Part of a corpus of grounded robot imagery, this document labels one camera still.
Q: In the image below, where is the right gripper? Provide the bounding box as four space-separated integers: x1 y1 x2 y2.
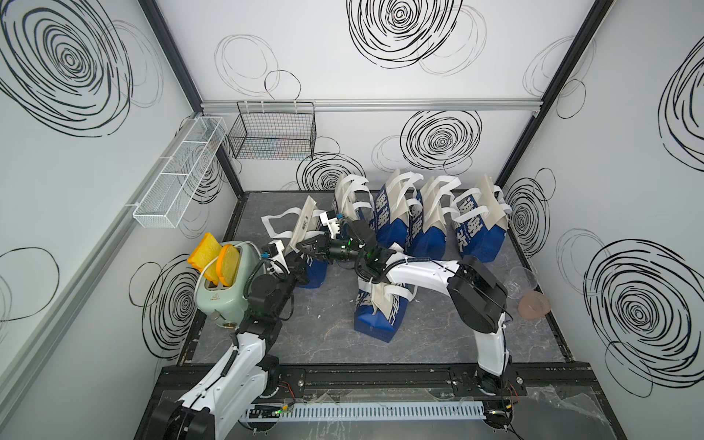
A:
298 233 368 266

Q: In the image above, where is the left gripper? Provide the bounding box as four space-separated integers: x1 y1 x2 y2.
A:
270 248 308 321

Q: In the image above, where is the blue beige takeout bag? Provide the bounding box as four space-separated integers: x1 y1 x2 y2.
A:
260 195 331 290
405 175 460 260
450 175 512 263
334 174 374 221
353 278 417 343
372 170 424 250

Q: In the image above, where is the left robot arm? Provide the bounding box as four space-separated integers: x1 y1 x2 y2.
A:
144 252 309 439

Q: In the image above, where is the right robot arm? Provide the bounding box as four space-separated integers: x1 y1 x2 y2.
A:
295 218 518 396

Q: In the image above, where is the front yellow toast slice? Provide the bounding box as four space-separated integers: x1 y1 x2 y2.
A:
216 244 241 287

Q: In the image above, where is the yellow toast slice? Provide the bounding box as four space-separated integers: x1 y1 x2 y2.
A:
187 233 222 272
216 244 241 287

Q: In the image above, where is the mint green toaster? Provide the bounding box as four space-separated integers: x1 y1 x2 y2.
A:
193 240 263 330

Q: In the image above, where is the rear yellow toast slice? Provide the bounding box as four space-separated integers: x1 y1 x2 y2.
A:
187 233 222 272

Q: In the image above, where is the clear plastic cup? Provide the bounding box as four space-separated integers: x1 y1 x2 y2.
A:
503 267 538 300

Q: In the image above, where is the pink plastic cup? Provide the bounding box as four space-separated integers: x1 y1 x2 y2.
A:
518 291 552 321

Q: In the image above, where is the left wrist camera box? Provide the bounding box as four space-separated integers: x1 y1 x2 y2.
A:
261 239 289 275

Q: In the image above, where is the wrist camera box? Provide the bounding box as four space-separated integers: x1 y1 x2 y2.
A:
261 239 289 275
318 210 345 238

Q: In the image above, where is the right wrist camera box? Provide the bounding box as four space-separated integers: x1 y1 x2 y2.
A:
318 210 345 238

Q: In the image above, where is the black wire basket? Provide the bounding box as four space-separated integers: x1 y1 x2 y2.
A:
227 101 317 161

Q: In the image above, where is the slotted grey cable duct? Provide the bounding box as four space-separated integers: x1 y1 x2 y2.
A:
240 401 486 423

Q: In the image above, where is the white wire mesh shelf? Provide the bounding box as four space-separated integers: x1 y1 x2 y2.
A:
133 115 227 228

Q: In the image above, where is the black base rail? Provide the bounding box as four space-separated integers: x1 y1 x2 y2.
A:
158 362 598 400

